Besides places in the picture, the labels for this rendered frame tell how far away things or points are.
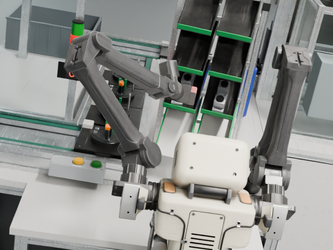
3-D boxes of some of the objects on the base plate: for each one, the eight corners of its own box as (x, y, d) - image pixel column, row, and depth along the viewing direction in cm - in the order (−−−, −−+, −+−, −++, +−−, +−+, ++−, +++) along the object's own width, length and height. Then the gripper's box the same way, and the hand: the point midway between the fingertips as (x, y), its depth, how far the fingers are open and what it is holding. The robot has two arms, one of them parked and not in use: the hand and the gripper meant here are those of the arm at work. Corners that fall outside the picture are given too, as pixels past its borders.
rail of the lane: (139, 190, 248) (144, 166, 243) (-83, 153, 245) (-83, 129, 240) (141, 183, 253) (145, 160, 248) (-78, 147, 250) (-78, 123, 245)
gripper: (153, 95, 220) (157, 99, 235) (192, 103, 218) (194, 106, 234) (157, 76, 220) (161, 81, 235) (196, 84, 219) (198, 89, 234)
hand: (178, 93), depth 234 cm, fingers open, 9 cm apart
